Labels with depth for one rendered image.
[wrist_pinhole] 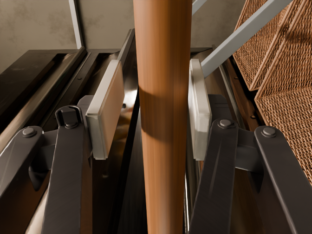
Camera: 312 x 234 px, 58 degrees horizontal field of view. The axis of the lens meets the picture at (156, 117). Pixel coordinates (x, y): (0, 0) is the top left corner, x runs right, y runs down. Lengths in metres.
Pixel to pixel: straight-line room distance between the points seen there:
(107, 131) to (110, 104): 0.02
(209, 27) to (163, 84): 3.79
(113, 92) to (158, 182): 0.07
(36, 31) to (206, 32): 2.30
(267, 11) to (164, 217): 0.42
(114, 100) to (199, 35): 3.79
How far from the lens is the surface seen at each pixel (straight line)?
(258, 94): 1.20
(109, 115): 0.16
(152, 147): 0.18
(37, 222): 0.83
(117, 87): 0.18
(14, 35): 4.49
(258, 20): 0.56
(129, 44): 1.44
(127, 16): 3.91
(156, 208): 0.22
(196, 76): 0.17
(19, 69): 1.73
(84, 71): 1.57
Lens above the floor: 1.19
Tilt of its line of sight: 3 degrees up
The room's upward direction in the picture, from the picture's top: 90 degrees counter-clockwise
